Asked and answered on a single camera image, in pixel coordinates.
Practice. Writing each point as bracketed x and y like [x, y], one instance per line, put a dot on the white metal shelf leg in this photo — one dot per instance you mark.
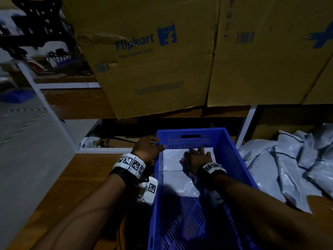
[245, 127]

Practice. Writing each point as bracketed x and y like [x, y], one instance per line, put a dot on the person's left forearm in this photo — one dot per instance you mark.
[78, 216]

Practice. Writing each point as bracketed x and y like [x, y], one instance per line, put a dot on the person's left hand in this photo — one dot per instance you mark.
[148, 149]

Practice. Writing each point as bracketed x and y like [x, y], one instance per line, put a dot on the small blue crate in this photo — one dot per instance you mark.
[16, 96]

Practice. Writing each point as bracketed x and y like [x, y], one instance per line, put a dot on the marker wristband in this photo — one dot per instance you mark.
[212, 171]
[130, 165]

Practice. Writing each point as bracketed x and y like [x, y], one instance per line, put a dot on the left marker wristband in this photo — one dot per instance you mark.
[130, 165]

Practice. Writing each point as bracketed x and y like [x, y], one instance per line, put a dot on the white metal rack frame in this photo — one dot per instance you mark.
[52, 109]

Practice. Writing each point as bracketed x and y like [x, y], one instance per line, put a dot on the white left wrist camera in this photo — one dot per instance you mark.
[149, 190]

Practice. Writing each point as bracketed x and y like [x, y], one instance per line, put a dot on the black metal bracket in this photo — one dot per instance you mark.
[39, 23]

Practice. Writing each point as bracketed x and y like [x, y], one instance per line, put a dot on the right marker wristband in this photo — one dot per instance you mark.
[212, 171]

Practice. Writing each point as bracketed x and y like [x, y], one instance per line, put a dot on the plain cardboard box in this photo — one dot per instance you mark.
[156, 65]

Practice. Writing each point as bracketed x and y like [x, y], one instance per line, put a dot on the blue plastic crate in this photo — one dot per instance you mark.
[171, 221]

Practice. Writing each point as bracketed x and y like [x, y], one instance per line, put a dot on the person's right forearm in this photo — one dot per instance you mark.
[270, 216]

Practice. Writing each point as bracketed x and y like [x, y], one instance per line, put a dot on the person's right hand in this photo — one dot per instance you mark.
[196, 159]

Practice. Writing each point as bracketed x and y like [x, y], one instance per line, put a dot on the wooden table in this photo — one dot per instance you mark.
[67, 190]

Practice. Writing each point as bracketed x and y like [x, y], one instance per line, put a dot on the pile of grey mailer bags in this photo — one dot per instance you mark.
[291, 164]

